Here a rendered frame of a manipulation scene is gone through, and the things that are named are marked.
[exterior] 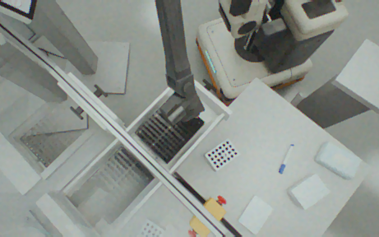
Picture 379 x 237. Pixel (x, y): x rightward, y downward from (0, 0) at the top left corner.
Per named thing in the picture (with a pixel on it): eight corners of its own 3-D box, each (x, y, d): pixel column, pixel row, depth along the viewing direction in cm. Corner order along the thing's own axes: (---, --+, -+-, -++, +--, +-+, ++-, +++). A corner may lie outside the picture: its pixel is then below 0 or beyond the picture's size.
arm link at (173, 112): (192, 81, 71) (175, 72, 77) (164, 108, 69) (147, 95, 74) (204, 107, 80) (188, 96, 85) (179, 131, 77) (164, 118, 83)
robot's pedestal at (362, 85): (298, 91, 195) (365, 35, 121) (332, 115, 189) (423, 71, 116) (276, 120, 189) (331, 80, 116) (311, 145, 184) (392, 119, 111)
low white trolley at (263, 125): (230, 118, 191) (256, 76, 117) (297, 174, 179) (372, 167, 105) (179, 174, 180) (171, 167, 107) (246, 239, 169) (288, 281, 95)
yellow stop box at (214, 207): (211, 195, 96) (213, 196, 89) (225, 208, 95) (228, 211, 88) (202, 205, 95) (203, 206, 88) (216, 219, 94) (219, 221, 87)
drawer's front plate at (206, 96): (180, 77, 112) (178, 66, 101) (228, 118, 106) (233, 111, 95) (177, 80, 111) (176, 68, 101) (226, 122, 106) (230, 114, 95)
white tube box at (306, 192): (310, 173, 105) (316, 173, 100) (324, 192, 103) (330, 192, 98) (285, 190, 104) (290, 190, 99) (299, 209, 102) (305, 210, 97)
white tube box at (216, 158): (227, 139, 110) (228, 137, 106) (238, 155, 108) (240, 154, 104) (204, 155, 108) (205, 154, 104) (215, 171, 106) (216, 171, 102)
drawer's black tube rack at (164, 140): (173, 99, 107) (173, 94, 101) (204, 125, 104) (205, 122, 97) (137, 136, 103) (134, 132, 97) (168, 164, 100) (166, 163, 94)
